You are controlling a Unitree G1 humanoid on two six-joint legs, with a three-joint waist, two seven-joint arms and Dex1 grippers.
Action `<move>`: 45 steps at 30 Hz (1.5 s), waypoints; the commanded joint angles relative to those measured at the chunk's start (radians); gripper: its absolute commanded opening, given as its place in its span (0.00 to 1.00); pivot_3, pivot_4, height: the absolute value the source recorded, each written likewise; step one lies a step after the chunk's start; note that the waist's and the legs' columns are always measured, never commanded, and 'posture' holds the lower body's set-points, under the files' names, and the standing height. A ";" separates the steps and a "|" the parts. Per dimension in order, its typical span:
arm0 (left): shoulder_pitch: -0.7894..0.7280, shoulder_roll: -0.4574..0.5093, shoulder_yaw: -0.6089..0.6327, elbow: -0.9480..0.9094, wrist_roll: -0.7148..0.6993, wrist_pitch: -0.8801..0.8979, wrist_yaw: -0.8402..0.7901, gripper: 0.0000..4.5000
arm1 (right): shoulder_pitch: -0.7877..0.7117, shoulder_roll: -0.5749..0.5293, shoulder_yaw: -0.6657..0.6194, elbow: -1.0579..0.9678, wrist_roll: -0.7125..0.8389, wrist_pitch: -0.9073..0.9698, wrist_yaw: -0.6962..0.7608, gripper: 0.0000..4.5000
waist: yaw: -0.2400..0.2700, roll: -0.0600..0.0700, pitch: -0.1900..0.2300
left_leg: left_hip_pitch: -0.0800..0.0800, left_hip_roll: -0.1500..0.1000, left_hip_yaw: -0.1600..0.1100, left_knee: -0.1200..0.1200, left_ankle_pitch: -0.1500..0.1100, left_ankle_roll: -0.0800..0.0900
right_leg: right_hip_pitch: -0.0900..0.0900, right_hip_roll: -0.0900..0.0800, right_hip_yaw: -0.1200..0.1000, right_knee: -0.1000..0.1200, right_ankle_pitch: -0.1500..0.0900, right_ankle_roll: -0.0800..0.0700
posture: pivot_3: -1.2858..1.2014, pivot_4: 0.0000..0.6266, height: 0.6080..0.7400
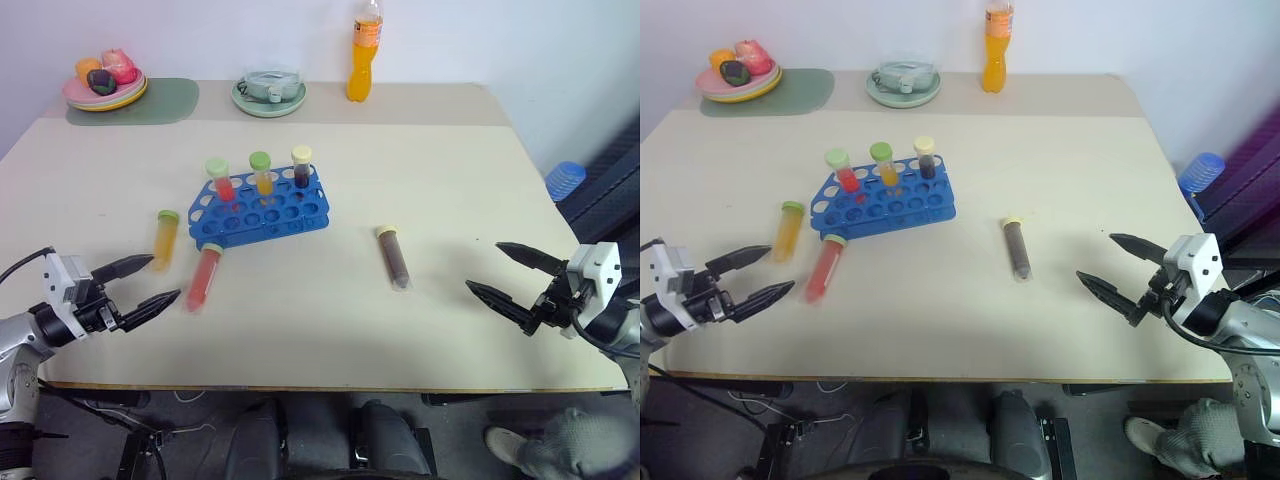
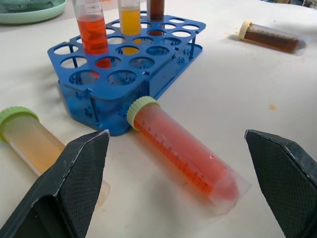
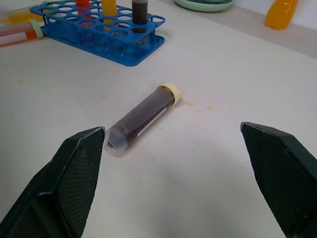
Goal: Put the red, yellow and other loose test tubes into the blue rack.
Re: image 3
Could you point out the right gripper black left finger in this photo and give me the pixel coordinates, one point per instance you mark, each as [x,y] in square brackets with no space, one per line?
[62,188]

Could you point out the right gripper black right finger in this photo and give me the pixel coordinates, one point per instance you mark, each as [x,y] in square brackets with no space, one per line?
[284,178]

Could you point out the dark liquid tube cream cap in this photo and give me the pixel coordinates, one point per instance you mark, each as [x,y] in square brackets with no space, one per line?
[141,116]
[140,15]

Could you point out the red liquid tube green cap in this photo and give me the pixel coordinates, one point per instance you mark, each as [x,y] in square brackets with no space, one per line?
[83,5]
[15,37]

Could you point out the orange liquid tube green cap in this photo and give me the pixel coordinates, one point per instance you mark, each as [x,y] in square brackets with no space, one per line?
[17,15]
[109,7]

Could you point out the blue plastic test tube rack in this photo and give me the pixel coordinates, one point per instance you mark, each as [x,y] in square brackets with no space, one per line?
[62,32]

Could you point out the orange soda plastic bottle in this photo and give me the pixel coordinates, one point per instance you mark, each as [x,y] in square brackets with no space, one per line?
[280,15]

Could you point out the pale green plate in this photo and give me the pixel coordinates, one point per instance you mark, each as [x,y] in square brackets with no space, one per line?
[198,7]

